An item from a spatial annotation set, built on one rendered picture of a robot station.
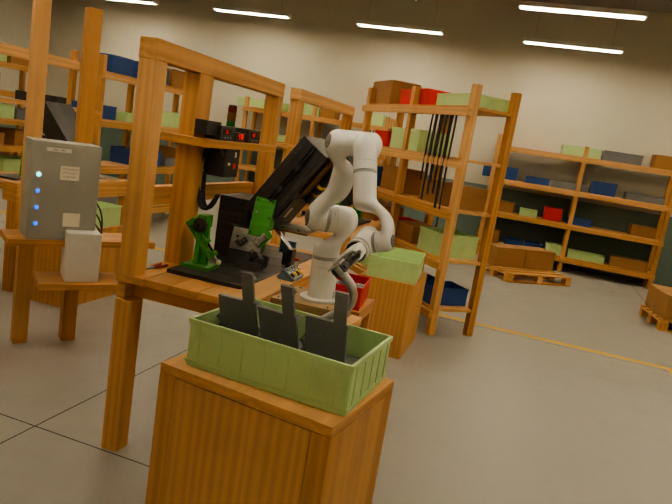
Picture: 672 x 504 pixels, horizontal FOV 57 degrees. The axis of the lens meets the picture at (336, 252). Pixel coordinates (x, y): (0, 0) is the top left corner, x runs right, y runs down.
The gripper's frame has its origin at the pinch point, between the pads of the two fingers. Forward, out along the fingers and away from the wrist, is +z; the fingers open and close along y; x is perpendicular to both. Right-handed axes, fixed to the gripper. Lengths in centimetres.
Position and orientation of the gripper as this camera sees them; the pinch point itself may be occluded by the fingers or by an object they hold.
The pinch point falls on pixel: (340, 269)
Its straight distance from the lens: 204.3
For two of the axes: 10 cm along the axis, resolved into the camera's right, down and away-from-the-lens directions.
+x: 6.1, 7.9, 0.9
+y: 7.1, -4.9, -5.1
